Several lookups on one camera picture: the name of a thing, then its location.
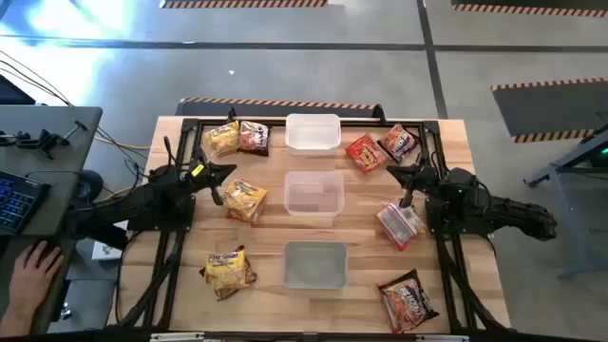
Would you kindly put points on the black device green light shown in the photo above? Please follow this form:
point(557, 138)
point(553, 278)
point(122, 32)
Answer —
point(599, 152)

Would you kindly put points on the white translucent plastic bin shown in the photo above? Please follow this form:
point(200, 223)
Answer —
point(313, 138)

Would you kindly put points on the grey plastic bin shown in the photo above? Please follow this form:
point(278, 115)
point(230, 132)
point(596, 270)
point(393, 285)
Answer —
point(316, 266)

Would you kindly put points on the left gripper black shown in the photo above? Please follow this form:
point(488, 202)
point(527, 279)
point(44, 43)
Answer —
point(192, 183)

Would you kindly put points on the black monitor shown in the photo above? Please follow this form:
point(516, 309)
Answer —
point(14, 92)

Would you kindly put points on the silver bracket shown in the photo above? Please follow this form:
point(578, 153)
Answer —
point(176, 337)
point(442, 338)

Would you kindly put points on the person's forearm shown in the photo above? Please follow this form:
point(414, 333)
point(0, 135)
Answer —
point(12, 323)

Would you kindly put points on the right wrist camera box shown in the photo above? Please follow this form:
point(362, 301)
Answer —
point(425, 172)

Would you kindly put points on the black round object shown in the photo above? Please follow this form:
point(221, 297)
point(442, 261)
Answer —
point(91, 184)

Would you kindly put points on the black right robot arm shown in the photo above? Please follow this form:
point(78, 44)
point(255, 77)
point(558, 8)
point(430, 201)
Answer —
point(499, 209)

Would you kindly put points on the grey metal cart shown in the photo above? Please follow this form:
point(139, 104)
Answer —
point(556, 167)

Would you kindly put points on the yellow tape tag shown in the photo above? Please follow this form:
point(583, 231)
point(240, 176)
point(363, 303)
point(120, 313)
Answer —
point(197, 170)

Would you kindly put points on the black hazard-striped floor mat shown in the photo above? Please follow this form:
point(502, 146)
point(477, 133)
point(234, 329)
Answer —
point(237, 4)
point(266, 110)
point(522, 7)
point(546, 109)

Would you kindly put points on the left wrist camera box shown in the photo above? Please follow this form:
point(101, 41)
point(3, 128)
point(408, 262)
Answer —
point(190, 164)

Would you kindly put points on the dark brown noodle pack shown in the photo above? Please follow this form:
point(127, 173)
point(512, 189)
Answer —
point(254, 138)
point(252, 275)
point(409, 301)
point(398, 142)

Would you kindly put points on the person's hand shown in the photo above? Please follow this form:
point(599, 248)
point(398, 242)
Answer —
point(35, 275)

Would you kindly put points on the black backlit keyboard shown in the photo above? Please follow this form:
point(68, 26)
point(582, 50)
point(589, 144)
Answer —
point(16, 204)

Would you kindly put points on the black desk clamp tool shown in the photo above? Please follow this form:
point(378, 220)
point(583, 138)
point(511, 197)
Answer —
point(43, 141)

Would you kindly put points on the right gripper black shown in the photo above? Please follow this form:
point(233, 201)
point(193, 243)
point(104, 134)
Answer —
point(430, 186)

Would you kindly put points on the grey desk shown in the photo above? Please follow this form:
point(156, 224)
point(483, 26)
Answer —
point(28, 114)

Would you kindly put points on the black frame clamp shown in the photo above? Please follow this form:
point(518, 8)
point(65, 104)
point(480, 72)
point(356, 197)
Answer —
point(378, 111)
point(231, 114)

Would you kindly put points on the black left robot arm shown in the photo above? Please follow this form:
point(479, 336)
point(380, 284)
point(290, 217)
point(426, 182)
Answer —
point(119, 214)

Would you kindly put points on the clear plastic bin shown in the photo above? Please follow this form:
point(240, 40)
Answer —
point(313, 195)

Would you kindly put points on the white box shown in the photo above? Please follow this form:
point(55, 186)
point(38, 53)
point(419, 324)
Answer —
point(107, 249)

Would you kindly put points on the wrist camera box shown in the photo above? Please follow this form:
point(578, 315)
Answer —
point(425, 172)
point(190, 164)

